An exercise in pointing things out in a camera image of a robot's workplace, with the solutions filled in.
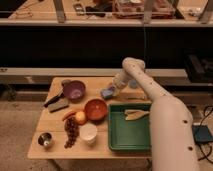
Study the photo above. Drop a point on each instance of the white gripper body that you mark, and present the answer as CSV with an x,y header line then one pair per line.
x,y
121,80

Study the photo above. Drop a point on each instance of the blue sponge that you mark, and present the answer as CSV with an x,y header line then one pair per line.
x,y
108,93

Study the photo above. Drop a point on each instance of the orange wooden bowl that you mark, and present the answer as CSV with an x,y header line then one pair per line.
x,y
96,109

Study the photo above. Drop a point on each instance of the orange fruit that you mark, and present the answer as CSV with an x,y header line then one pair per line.
x,y
80,118

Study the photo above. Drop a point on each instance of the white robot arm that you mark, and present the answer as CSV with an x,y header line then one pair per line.
x,y
172,142

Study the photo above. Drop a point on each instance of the wooden spatula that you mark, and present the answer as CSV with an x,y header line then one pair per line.
x,y
134,114

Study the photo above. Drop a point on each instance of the purple plastic bowl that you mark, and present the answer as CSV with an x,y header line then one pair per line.
x,y
74,90

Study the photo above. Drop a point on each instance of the green plastic tray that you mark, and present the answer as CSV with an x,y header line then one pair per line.
x,y
126,135

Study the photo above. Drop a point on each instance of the orange carrot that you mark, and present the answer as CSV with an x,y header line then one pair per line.
x,y
72,112

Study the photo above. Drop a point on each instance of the white cup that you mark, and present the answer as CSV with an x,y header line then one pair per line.
x,y
88,133

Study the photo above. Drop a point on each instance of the wooden table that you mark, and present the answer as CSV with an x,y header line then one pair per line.
x,y
53,124

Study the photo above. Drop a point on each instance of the bunch of dark grapes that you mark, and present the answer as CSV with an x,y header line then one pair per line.
x,y
72,129

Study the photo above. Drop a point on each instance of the cluttered tray on shelf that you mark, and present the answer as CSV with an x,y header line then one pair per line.
x,y
135,9

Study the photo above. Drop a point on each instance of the black remote control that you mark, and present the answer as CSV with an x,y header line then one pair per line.
x,y
79,9

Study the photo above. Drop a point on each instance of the small steel cup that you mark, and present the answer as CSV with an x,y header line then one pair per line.
x,y
45,140

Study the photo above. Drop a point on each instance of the blue box on floor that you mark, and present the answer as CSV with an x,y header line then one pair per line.
x,y
202,134

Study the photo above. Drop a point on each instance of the eyeglasses on shelf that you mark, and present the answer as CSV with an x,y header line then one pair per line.
x,y
23,13

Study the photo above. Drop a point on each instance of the black handled knife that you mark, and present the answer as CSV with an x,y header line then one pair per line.
x,y
53,99

